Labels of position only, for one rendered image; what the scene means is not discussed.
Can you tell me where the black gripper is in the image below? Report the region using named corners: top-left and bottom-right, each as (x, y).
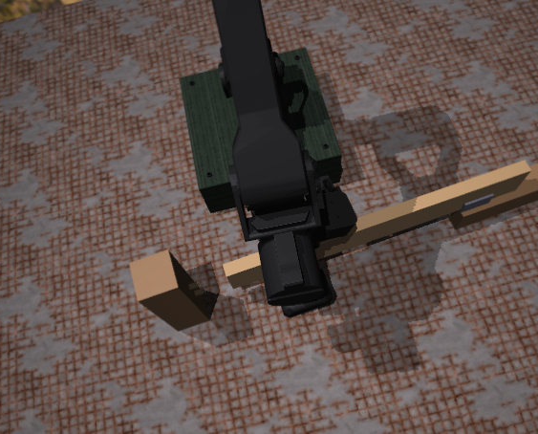
top-left (281, 269), bottom-right (333, 318)

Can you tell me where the long wooden rail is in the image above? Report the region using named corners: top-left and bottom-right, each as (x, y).
top-left (223, 161), bottom-right (532, 289)

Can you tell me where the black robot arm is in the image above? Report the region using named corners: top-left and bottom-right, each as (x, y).
top-left (212, 0), bottom-right (357, 306)

